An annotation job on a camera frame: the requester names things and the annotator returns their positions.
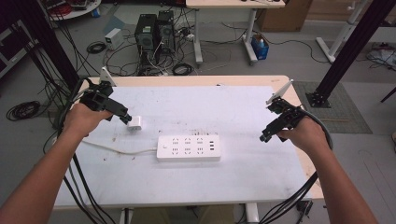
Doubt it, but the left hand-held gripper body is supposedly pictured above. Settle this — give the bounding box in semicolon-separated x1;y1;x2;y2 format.
79;66;129;121

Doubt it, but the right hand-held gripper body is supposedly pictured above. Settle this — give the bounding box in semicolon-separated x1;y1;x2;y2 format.
262;78;306;138

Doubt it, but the white plug adapter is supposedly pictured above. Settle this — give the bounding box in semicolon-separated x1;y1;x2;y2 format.
126;115;143;131

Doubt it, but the person's left hand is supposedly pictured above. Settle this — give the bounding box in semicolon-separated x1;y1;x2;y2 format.
62;102;114;138

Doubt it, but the person's right hand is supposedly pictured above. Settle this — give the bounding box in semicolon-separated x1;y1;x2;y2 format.
276;117;331;157

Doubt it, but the grey floor mat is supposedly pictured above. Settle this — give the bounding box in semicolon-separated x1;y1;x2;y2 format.
292;80;374;134

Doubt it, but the white power supply box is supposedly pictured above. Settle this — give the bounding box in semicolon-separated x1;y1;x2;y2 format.
104;27;125;50

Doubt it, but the white table mat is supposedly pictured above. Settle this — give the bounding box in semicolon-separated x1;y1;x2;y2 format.
53;85;312;209

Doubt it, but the white power strip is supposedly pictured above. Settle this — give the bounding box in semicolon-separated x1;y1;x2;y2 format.
155;133;222;162

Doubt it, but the blue bin with bottles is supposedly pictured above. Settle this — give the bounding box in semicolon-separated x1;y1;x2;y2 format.
250;33;270;61

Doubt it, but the black computer tower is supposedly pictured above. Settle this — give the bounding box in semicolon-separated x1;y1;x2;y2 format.
134;13;158;65
156;10;177;57

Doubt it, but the round white table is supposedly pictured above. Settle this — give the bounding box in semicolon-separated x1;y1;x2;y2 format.
40;0;103;22

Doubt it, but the white metal stand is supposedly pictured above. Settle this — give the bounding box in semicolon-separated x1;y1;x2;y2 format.
315;0;375;64

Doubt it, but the cardboard box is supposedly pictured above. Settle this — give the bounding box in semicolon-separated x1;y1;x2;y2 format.
256;0;314;33

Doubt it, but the white desk with metal legs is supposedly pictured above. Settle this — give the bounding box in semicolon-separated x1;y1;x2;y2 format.
185;0;286;66

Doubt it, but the white power strip cable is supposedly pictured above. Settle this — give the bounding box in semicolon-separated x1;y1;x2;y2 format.
81;140;159;156

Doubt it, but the coiled black cable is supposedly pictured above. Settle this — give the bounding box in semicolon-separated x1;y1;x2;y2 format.
171;63;194;77
6;100;42;122
85;40;107;55

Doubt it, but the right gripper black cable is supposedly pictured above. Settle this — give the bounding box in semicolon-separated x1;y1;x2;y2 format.
258;105;333;224

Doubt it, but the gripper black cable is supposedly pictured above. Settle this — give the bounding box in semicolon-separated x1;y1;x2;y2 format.
258;105;333;224
43;77;117;224

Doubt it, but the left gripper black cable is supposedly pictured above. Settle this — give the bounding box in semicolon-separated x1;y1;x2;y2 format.
43;77;117;224

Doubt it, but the black metal stand post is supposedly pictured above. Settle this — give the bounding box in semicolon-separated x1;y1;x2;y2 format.
305;0;396;108
12;0;80;91

